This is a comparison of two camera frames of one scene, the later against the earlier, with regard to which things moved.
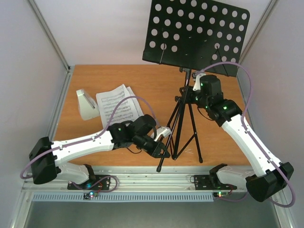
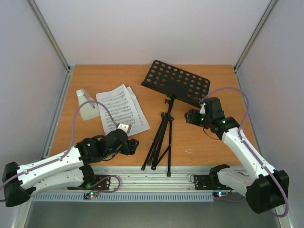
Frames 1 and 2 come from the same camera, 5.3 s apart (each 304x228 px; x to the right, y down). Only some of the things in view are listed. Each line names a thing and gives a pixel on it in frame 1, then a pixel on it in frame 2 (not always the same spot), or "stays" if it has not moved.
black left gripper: (155, 152) -> (131, 147)
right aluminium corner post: (257, 31) stays
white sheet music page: (125, 111) stays
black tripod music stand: (199, 35) -> (175, 82)
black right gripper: (190, 95) -> (192, 116)
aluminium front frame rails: (139, 179) stays
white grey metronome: (88, 107) stays
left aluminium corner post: (50, 35) stays
